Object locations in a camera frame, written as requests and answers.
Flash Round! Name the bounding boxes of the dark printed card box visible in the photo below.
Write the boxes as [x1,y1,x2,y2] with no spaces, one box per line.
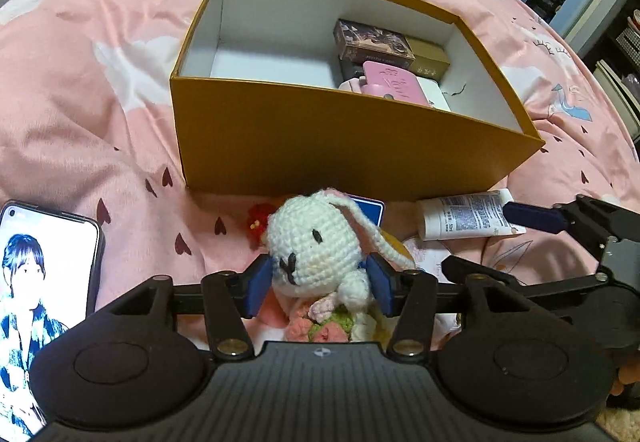
[334,18,416,70]

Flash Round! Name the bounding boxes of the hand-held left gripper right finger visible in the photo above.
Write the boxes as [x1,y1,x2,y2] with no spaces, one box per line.
[367,254,531,359]

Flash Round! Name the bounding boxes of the white flat item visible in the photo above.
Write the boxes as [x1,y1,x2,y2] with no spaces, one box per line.
[417,78,453,113]

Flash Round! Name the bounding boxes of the red crochet flower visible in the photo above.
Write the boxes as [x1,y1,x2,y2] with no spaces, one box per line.
[246,203,278,247]

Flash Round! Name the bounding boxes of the white crochet bunny doll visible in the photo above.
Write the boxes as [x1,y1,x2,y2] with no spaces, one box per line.
[262,188,416,345]

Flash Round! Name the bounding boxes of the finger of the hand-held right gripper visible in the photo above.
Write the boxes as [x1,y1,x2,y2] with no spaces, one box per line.
[502,194,640,245]
[441,256,608,301]

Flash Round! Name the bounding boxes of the pink embossed case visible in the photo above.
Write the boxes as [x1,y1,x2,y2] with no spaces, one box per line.
[360,60,423,105]

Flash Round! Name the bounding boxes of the orange cardboard box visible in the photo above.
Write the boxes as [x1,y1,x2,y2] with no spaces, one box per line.
[169,0,547,201]

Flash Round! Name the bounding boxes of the blue card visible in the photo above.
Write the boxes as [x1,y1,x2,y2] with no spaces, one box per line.
[345,194,386,227]

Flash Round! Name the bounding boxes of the cluttered storage shelf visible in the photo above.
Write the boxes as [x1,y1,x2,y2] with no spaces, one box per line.
[592,6,640,143]

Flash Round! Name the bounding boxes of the gold small box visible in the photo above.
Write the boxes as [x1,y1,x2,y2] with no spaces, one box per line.
[405,36,448,80]

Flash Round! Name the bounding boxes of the white printed tube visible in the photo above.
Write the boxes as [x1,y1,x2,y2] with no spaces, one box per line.
[416,189,527,243]

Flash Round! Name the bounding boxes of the smartphone with lit screen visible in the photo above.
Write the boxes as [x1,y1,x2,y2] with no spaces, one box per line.
[0,199,106,438]

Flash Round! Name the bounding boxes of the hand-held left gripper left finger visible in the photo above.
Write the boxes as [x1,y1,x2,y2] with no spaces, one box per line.
[107,254,273,359]

